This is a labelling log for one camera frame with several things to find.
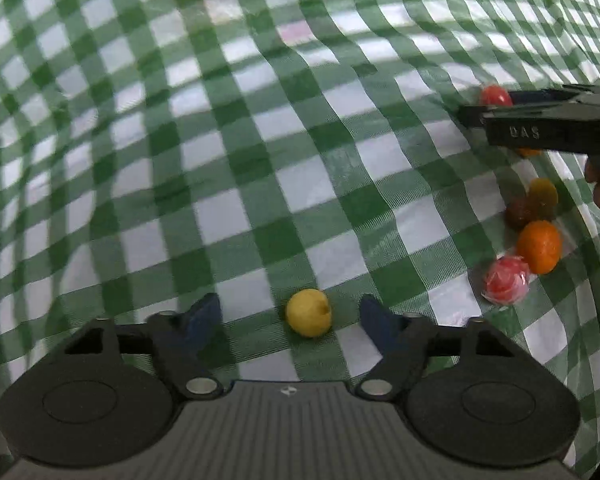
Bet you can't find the dried red jujube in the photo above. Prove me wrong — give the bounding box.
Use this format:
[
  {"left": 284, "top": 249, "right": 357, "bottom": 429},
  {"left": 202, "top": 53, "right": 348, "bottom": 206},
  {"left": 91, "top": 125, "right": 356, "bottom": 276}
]
[{"left": 504, "top": 197, "right": 535, "bottom": 230}]

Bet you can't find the orange tangerine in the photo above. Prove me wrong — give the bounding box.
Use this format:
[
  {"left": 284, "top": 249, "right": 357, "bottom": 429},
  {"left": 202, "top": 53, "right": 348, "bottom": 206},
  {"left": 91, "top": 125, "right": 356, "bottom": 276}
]
[{"left": 516, "top": 220, "right": 563, "bottom": 275}]

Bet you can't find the fresh yellow jujube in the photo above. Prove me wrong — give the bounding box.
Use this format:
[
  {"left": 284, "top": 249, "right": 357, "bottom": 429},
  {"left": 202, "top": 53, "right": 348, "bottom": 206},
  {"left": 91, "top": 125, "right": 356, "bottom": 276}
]
[{"left": 285, "top": 288, "right": 333, "bottom": 339}]

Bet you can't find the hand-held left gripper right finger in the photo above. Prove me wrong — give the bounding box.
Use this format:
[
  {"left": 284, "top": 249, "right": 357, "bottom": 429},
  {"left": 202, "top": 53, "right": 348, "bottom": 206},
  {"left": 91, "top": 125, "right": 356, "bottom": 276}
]
[{"left": 352, "top": 294, "right": 531, "bottom": 401}]

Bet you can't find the red cherry tomato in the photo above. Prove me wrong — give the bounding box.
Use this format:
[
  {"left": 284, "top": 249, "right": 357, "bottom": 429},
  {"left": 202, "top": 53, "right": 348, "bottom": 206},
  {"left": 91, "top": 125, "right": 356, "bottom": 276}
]
[{"left": 479, "top": 85, "right": 514, "bottom": 108}]

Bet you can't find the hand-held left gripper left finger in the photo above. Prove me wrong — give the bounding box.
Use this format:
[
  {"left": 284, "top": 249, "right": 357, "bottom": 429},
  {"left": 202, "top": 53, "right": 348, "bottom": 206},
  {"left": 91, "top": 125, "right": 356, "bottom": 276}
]
[{"left": 55, "top": 292, "right": 226, "bottom": 401}]

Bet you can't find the brownish yellow jujube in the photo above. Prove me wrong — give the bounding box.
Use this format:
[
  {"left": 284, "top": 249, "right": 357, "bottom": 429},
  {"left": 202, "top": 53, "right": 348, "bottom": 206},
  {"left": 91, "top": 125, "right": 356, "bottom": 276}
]
[{"left": 527, "top": 178, "right": 559, "bottom": 221}]

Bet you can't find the pink plastic-wrapped ball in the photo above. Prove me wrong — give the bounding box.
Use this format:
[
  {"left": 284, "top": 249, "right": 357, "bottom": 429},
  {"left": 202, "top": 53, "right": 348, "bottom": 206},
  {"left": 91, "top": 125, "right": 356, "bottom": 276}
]
[{"left": 481, "top": 254, "right": 532, "bottom": 305}]

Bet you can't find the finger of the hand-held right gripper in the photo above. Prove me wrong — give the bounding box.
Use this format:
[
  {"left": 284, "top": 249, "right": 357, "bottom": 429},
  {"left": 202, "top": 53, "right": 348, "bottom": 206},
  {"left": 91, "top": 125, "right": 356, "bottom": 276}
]
[
  {"left": 457, "top": 102, "right": 576, "bottom": 128},
  {"left": 510, "top": 85, "right": 600, "bottom": 106}
]

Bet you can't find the green checked tablecloth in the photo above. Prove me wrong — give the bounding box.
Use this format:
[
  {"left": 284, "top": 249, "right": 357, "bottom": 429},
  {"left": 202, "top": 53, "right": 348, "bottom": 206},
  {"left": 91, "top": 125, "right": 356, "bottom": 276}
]
[{"left": 0, "top": 0, "right": 600, "bottom": 480}]

